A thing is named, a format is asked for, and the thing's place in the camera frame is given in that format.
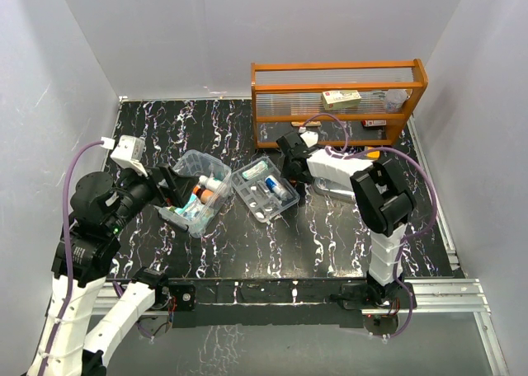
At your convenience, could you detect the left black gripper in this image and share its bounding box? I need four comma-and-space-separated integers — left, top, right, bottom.
106, 158, 199, 232

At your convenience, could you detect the teal tape packet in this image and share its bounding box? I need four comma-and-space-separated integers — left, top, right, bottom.
174, 198, 214, 223

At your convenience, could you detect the white blue cylinder bottle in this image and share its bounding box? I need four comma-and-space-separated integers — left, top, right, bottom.
265, 175, 289, 200

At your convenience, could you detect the brown medicine bottle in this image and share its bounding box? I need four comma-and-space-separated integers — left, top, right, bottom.
193, 186, 215, 204

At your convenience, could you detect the clear plastic medicine kit box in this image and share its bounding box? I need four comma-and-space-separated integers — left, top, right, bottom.
158, 150, 233, 237

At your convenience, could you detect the clear kit lid black handle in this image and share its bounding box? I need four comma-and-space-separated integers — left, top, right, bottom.
313, 178, 356, 203

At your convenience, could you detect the white green sachet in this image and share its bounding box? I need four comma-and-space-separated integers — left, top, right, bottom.
242, 159, 268, 181

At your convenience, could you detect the clear plastic tray insert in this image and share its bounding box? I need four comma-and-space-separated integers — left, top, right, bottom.
231, 156, 300, 223

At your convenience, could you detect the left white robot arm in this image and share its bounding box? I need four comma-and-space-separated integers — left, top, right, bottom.
27, 164, 198, 375

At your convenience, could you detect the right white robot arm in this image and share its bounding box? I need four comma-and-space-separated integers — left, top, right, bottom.
276, 132, 416, 308

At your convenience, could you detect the beige medicine box on shelf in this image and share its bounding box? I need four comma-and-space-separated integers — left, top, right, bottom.
321, 90, 362, 111

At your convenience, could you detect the flat wooden piece under shelf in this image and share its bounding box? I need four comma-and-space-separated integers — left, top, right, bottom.
290, 120, 322, 128

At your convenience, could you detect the yellow grey small device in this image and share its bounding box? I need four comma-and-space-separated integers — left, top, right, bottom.
365, 146, 380, 160

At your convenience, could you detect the red white box under shelf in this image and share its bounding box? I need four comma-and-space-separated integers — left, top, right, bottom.
361, 120, 387, 129

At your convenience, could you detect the orange wooden shelf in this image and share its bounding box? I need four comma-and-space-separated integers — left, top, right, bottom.
251, 59, 428, 148

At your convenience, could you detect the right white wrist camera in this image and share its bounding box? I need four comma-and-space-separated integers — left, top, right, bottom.
299, 127, 318, 148

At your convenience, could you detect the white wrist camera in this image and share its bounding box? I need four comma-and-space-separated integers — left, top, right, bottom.
299, 127, 318, 148
101, 135, 148, 176

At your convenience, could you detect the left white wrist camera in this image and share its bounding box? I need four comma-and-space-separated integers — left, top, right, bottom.
101, 135, 148, 176

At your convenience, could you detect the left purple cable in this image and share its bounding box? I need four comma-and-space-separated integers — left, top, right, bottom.
39, 139, 115, 375

